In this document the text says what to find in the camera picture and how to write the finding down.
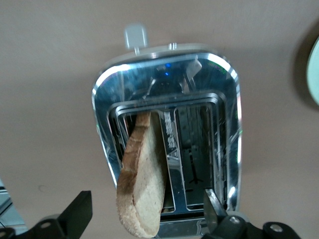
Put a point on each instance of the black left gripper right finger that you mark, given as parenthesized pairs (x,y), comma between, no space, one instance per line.
(214,214)

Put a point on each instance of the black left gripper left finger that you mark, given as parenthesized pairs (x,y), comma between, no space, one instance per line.
(79,211)

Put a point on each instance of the toasted bread slice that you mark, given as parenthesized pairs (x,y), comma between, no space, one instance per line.
(147,186)

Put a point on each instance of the pale green round plate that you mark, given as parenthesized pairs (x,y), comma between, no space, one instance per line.
(314,74)

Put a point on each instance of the beige chrome toaster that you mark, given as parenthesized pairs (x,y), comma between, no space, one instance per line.
(224,99)

